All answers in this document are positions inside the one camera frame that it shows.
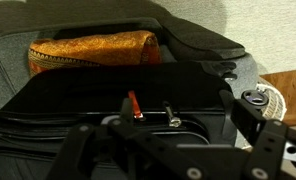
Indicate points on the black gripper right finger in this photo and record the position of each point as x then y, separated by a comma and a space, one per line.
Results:
268, 146

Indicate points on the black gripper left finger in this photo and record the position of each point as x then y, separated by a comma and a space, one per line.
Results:
84, 143

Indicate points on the black fabric wheeled suitcase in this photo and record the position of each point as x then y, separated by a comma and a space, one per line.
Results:
121, 83

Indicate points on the silver zipper pull black tab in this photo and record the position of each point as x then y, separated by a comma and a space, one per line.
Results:
172, 116

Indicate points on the red zipper pull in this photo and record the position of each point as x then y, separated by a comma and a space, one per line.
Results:
134, 103

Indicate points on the white woven basket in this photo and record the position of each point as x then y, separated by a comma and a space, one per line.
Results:
276, 105

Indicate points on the orange patterned cloth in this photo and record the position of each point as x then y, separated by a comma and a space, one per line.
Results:
94, 48

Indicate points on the grey fabric sofa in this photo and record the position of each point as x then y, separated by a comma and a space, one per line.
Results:
8, 50

